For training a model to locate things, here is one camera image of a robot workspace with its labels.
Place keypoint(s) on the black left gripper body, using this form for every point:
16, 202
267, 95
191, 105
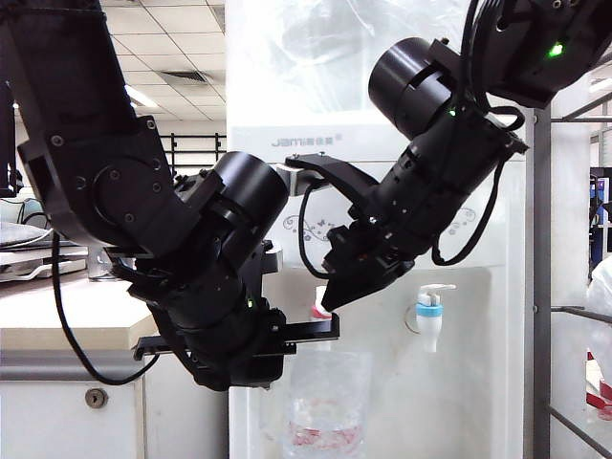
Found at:
234, 354

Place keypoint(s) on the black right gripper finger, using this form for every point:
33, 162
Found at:
354, 287

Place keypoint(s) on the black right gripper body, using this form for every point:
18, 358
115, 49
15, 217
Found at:
363, 246

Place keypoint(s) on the red hot water tap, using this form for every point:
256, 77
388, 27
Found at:
318, 313

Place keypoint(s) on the clear plastic mug pink print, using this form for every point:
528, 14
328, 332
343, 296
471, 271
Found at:
330, 406

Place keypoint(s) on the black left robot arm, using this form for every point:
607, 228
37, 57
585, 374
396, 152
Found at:
72, 95

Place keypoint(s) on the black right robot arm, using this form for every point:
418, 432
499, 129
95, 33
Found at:
454, 158

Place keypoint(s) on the blue cold water tap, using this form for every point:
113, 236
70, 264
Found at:
427, 330

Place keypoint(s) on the white water dispenser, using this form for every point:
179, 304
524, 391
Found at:
478, 334

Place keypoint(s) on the water jug in plastic bag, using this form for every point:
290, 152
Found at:
325, 57

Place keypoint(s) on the round metal cabinet lock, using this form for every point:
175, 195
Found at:
96, 398

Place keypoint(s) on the dark metal rack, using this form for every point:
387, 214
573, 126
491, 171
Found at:
540, 239

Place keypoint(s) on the black background shelf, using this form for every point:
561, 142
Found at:
191, 152

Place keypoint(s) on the white laptop stand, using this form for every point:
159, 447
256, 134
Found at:
28, 270

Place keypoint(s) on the blue and black machine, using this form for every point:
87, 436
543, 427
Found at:
600, 201

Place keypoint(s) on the ceiling air vent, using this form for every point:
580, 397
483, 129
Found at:
186, 78

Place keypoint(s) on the white plastic bag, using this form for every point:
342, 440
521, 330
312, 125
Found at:
602, 296

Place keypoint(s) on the small ceiling light panel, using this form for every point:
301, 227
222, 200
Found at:
141, 97

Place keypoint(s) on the ceiling light strip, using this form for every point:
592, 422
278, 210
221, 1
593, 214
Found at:
601, 85

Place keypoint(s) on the black monitor edge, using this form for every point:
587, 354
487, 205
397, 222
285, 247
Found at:
5, 153

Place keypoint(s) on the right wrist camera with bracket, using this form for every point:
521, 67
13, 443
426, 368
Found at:
334, 169

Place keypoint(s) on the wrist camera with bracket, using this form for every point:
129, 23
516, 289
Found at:
273, 258
334, 169

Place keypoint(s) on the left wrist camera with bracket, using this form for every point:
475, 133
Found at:
273, 258

